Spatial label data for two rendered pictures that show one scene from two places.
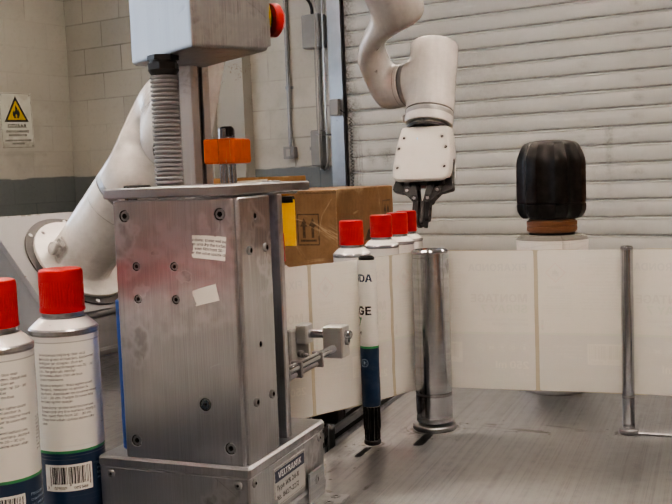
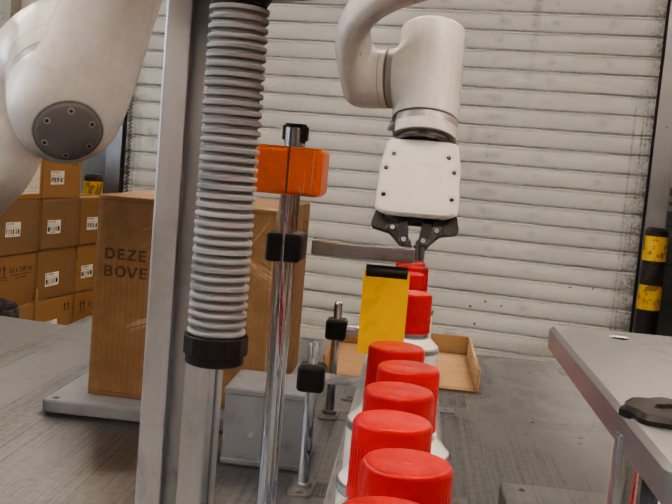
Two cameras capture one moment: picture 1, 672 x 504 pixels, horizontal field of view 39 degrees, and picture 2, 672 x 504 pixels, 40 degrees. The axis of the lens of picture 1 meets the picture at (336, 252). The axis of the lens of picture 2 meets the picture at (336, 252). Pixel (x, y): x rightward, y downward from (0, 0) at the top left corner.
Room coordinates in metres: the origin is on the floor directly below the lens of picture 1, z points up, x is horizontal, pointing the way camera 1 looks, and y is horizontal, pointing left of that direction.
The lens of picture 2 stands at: (0.59, 0.27, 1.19)
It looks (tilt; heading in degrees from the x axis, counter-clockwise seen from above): 6 degrees down; 343
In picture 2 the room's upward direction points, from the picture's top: 5 degrees clockwise
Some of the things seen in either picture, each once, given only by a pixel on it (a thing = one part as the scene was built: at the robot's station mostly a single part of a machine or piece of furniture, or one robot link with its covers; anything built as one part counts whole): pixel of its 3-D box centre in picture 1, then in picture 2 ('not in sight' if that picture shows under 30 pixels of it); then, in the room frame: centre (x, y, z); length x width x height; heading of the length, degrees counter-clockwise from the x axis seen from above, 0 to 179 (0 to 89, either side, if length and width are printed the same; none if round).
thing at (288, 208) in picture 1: (283, 221); (383, 310); (1.14, 0.06, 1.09); 0.03 x 0.01 x 0.06; 68
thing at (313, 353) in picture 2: not in sight; (328, 416); (1.51, -0.03, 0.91); 0.07 x 0.03 x 0.16; 68
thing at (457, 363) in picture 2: not in sight; (401, 355); (2.10, -0.34, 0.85); 0.30 x 0.26 x 0.04; 158
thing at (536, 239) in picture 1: (552, 264); not in sight; (1.14, -0.26, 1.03); 0.09 x 0.09 x 0.30
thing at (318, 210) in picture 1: (313, 255); (208, 289); (1.92, 0.05, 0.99); 0.30 x 0.24 x 0.27; 157
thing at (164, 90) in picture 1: (167, 151); (228, 167); (1.06, 0.18, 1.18); 0.04 x 0.04 x 0.21
